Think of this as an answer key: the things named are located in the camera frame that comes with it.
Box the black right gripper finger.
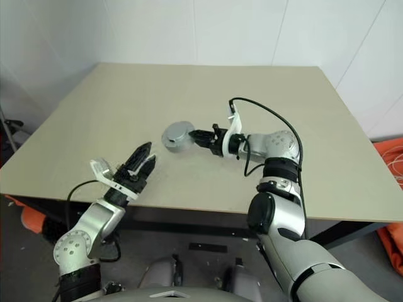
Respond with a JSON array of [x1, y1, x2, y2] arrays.
[[189, 129, 216, 140], [196, 138, 217, 150]]

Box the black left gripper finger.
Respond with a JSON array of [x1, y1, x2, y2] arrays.
[[123, 141, 154, 172], [138, 154, 157, 179]]

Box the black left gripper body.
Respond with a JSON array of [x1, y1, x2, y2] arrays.
[[111, 162, 149, 196]]

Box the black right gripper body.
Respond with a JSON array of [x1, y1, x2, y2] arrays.
[[208, 123, 227, 157]]

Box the round motor end cap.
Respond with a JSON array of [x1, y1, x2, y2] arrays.
[[164, 121, 195, 143]]

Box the black bin bag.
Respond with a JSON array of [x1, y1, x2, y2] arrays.
[[42, 216, 70, 243]]

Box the grey rounded leg cover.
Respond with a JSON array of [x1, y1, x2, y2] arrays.
[[220, 257, 261, 293], [138, 256, 185, 289]]

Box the black floor strip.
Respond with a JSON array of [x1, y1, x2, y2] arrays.
[[188, 242, 228, 253]]

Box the small orange fabric bag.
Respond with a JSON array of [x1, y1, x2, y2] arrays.
[[4, 194, 45, 235]]

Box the silver robot torso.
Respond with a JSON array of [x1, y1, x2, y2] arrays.
[[100, 286, 297, 302]]

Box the dark metal stand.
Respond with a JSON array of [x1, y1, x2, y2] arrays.
[[0, 106, 25, 164]]

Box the large orange fabric bag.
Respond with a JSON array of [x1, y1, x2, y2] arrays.
[[373, 141, 403, 270]]

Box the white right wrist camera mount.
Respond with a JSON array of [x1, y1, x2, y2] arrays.
[[221, 105, 244, 159]]

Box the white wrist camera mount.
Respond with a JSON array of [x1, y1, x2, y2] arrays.
[[221, 105, 244, 159], [89, 159, 141, 201]]

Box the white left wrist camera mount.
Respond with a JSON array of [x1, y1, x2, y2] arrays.
[[89, 159, 141, 201]]

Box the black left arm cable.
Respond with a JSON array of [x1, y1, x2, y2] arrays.
[[65, 179, 122, 262]]

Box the black table frame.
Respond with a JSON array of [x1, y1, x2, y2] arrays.
[[6, 195, 391, 249]]

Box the white cord bundle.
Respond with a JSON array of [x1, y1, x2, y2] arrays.
[[379, 146, 403, 189]]

